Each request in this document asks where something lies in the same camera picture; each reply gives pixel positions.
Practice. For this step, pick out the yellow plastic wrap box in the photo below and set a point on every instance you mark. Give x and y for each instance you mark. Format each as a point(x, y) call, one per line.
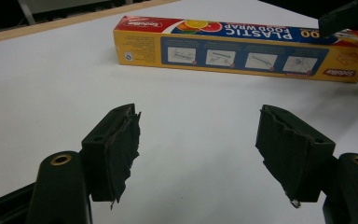
point(230, 51)

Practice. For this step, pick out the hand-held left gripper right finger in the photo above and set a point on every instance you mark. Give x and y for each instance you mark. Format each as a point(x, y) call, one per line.
point(292, 152)

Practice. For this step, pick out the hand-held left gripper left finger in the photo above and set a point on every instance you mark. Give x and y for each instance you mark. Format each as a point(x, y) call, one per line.
point(110, 155)

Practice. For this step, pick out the grey metal stand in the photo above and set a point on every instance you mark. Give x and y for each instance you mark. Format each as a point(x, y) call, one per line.
point(27, 11)

